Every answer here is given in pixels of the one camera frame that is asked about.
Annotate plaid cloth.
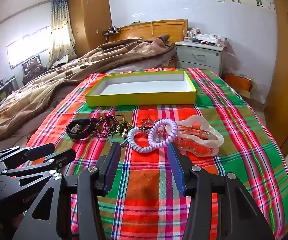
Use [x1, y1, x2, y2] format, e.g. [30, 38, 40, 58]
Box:
[26, 67, 288, 240]

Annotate pile of toiletries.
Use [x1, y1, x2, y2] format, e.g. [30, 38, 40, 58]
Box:
[193, 29, 228, 47]

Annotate brown teddy bear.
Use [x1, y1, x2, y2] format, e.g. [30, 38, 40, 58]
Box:
[22, 56, 44, 80]

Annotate light blue spiral hair tie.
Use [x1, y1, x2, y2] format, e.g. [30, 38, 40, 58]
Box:
[127, 127, 155, 154]

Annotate grey nightstand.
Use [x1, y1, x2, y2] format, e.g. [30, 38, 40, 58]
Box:
[174, 41, 226, 77]

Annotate brown blanket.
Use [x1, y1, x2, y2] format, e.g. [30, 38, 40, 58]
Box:
[0, 34, 177, 143]

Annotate black gold hair tie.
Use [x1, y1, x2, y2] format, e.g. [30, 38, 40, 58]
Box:
[116, 120, 135, 148]

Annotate dotted curtain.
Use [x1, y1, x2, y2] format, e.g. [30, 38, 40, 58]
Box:
[46, 0, 76, 68]

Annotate wooden headboard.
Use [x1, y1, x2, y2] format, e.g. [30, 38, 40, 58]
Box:
[106, 19, 189, 43]

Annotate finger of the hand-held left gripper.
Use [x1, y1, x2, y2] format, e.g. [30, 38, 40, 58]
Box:
[1, 149, 77, 193]
[0, 143, 56, 167]

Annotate power strip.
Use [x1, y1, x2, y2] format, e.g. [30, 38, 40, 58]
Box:
[103, 26, 121, 35]

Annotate black wrist watch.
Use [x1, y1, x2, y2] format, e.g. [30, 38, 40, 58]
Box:
[66, 117, 98, 140]

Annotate dark beaded bracelet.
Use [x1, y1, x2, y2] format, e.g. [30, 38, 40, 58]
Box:
[94, 115, 121, 138]

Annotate clear hair claw clip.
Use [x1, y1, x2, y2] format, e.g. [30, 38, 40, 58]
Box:
[170, 115, 225, 157]

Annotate floral bed sheet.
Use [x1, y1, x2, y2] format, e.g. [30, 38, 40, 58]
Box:
[0, 102, 59, 155]

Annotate purple spiral hair tie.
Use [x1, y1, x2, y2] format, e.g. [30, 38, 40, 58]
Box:
[148, 119, 177, 147]

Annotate rhinestone earrings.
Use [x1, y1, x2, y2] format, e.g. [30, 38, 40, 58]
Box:
[139, 120, 167, 134]

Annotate tall wooden wardrobe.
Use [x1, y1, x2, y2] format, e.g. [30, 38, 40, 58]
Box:
[67, 0, 113, 52]

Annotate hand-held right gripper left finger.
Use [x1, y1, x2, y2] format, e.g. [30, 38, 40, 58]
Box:
[12, 141, 122, 240]

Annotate yellow-green cardboard box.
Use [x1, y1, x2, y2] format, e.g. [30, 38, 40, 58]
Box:
[85, 70, 197, 107]

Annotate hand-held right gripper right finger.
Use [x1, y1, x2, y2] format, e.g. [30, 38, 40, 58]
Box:
[166, 142, 276, 240]

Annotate orange box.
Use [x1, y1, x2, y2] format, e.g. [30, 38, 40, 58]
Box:
[225, 73, 253, 92]

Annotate window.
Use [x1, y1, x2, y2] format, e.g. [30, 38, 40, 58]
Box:
[6, 26, 53, 69]

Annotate wide wooden wardrobe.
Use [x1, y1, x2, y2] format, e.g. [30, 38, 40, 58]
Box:
[264, 0, 288, 155]

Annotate glass tumbler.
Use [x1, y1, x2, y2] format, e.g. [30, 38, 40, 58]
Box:
[183, 29, 194, 42]

